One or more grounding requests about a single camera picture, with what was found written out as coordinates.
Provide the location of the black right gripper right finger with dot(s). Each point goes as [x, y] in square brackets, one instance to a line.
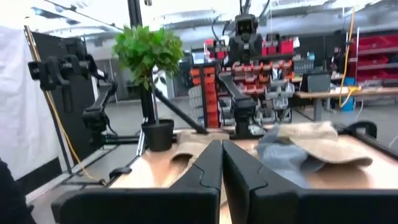
[239, 174]

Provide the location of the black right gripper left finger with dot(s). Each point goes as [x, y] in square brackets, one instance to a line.
[208, 168]

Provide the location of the blue-grey baseball cap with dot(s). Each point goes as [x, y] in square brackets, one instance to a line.
[280, 158]

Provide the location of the tan baseball cap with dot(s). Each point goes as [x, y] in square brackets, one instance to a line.
[326, 146]

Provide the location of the black background robot arm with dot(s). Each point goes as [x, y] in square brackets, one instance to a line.
[96, 115]

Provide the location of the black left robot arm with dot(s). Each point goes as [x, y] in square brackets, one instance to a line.
[242, 109]

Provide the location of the black plant pot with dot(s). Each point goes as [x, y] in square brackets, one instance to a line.
[158, 137]

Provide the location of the red parts bin rack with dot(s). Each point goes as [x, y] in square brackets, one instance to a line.
[211, 93]

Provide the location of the dark monitor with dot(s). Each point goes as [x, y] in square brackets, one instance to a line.
[317, 82]

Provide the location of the blue barrel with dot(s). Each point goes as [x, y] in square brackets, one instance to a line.
[348, 102]

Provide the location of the green leafy plant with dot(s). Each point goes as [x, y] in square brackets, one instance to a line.
[146, 49]

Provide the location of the black partition panel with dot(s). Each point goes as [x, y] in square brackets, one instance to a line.
[77, 133]

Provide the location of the wooden workshop table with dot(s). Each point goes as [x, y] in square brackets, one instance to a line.
[367, 92]

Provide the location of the red storage shelf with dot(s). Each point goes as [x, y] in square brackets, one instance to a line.
[376, 59]

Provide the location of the white curtain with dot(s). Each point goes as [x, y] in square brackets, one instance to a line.
[21, 109]

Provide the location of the black aluminium rig frame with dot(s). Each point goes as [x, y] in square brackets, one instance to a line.
[180, 112]

